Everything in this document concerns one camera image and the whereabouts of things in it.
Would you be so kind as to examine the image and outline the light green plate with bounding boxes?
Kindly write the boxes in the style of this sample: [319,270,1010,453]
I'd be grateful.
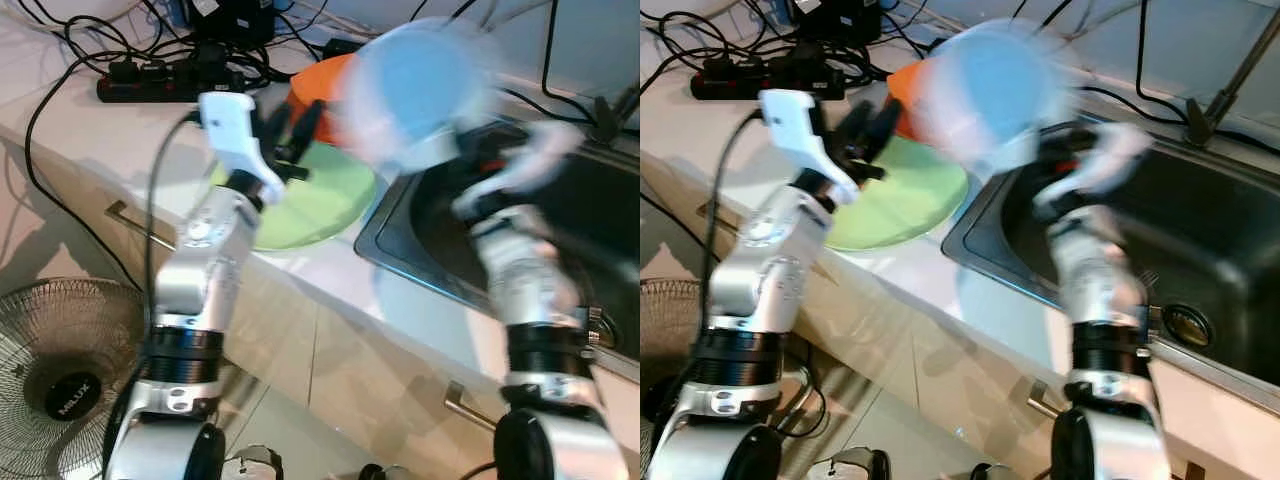
[210,140,379,251]
[825,135,969,251]

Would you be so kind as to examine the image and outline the white round bowl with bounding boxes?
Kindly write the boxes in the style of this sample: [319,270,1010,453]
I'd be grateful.
[905,22,1079,179]
[340,20,501,173]

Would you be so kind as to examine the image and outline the metal kitchen faucet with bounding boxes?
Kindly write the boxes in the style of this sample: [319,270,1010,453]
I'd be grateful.
[1185,15,1280,149]
[590,85,641,141]

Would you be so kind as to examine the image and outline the orange bowl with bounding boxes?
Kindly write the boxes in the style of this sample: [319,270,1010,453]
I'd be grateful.
[885,58,941,106]
[290,55,361,111]

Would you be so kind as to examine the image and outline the stainless steel sink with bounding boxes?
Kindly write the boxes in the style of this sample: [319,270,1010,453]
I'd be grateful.
[355,115,641,351]
[940,120,1280,386]

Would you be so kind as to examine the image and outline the black power adapter box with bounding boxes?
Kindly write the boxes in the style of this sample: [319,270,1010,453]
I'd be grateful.
[795,0,881,46]
[190,0,276,46]

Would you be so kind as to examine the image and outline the black power strip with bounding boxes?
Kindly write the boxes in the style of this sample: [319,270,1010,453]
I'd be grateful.
[97,55,251,104]
[690,55,831,101]

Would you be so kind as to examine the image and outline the grey left robot foot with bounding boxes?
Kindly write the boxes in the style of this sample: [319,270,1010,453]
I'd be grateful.
[808,447,893,480]
[220,445,286,480]

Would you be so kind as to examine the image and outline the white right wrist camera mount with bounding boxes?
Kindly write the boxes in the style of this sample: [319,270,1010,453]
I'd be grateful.
[450,120,586,223]
[1033,122,1153,223]

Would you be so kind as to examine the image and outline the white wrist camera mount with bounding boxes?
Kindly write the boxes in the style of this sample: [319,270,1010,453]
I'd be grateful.
[758,88,859,206]
[450,120,586,223]
[1033,122,1153,223]
[198,92,288,206]

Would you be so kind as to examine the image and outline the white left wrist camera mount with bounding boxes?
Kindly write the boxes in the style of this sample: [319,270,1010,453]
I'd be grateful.
[758,88,859,206]
[198,92,288,206]

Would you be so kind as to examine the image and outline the long black power cable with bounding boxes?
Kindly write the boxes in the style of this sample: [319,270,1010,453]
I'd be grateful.
[25,55,141,291]

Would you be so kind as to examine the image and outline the floor fan with wire grille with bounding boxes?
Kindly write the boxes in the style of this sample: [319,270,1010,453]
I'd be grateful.
[0,278,148,480]

